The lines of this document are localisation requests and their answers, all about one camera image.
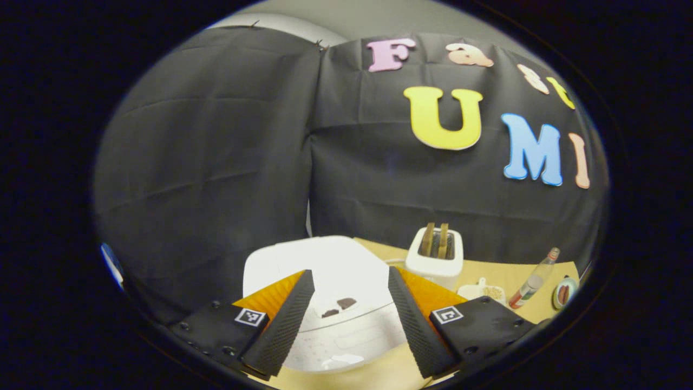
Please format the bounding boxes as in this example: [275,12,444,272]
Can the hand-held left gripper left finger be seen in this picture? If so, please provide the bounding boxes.
[171,269,316,380]

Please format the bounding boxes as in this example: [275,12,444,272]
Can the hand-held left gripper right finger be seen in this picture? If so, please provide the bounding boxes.
[388,266,537,379]

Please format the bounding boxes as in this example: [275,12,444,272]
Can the white rice cooker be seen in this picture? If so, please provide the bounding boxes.
[242,236,408,373]

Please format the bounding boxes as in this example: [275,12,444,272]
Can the white toaster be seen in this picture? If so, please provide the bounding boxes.
[405,226,465,290]

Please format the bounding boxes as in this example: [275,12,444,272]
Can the clear plastic bottle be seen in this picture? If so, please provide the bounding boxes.
[509,248,561,309]

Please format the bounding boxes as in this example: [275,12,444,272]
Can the pale green plate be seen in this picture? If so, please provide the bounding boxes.
[553,277,579,309]

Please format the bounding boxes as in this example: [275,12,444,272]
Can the black backdrop cloth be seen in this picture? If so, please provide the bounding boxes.
[93,26,610,326]

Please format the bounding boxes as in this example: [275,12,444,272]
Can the blue and white sheet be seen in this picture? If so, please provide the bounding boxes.
[100,244,124,290]

